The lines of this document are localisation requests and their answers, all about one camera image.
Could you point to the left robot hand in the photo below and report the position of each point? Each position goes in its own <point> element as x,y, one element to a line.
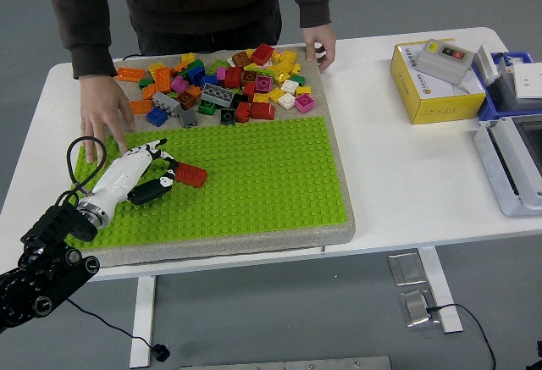
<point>120,177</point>

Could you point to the person's right hand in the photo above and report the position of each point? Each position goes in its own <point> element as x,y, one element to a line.
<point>103,103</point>

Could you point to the person's left hand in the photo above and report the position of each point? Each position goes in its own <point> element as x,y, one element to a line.
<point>319,35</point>

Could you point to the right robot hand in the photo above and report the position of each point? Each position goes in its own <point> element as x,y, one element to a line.
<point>538,363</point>

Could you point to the red long toy brick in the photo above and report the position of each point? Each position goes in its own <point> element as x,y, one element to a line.
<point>192,175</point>

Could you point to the green studded baseplate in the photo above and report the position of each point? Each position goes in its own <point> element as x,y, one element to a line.
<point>254,175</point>

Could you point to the grey foam mat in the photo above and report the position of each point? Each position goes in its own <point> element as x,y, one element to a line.
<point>254,243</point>

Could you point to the person's right forearm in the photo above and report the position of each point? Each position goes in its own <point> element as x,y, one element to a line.
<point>84,40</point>

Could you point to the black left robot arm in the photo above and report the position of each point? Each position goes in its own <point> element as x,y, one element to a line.
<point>34,285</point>

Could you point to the yellow toy brick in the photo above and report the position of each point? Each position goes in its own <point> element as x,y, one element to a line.
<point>285,66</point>
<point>276,95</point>
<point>275,56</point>
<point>188,57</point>
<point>282,78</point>
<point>260,97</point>
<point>303,90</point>
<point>289,56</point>
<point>155,67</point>

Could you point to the orange long toy brick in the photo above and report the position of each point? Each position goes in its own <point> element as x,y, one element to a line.
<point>162,79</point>
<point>142,107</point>
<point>131,74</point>

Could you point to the orange small toy brick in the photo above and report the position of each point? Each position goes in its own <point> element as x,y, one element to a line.
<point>148,90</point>
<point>195,90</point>

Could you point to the dark green toy brick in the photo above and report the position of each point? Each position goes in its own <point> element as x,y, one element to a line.
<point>297,79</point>
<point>195,63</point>
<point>207,106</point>
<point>146,82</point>

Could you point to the blue toy brick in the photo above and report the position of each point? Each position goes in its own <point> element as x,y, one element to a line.
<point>208,80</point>
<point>156,116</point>
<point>196,74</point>

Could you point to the white toy brick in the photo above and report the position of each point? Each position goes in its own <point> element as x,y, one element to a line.
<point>289,86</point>
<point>286,100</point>

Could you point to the light grey long toy brick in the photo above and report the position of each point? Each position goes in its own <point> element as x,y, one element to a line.
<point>166,104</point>

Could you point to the magenta toy brick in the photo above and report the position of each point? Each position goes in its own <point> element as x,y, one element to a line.
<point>263,83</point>
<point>305,102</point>

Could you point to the brown toy brick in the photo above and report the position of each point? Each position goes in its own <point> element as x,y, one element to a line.
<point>240,58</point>
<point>249,75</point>
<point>186,99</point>

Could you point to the orange thin toy brick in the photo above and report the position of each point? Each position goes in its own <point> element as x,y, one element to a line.
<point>180,66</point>

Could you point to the dark grey toy brick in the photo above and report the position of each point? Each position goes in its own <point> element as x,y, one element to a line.
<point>188,117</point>

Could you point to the red small toy brick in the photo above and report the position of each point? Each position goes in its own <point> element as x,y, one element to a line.
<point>249,90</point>
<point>242,112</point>

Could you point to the black toy brick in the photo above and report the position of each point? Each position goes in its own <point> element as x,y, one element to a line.
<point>228,116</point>
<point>238,100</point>

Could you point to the lime green toy brick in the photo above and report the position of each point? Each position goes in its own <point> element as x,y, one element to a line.
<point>218,65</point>

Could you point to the pink small toy brick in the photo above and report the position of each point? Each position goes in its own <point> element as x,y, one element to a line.
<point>220,73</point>

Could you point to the silver floor plate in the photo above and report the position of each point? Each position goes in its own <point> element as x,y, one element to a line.
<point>417,308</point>
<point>406,268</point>

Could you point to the white table leg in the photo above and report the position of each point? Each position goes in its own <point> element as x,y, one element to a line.
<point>142,323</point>
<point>440,294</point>

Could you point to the white table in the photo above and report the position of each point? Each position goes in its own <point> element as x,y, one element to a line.
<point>381,154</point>

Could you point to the yellow cardboard box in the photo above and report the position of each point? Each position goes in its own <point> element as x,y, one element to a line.
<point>444,107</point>

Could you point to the white plastic component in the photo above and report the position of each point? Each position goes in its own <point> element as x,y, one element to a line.
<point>487,65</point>

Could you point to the blue plastic bin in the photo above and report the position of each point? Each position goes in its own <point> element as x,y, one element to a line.
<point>493,112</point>

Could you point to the dark grey plastic component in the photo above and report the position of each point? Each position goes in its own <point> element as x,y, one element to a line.
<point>506,92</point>

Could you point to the light grey junction box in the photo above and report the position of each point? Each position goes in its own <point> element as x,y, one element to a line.
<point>495,167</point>

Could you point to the metal floor strip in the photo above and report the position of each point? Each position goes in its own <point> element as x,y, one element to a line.
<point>296,363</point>

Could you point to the grey switch box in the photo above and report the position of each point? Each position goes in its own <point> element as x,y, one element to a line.
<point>440,65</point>

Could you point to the white wall socket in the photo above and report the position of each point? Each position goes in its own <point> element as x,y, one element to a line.
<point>529,80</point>

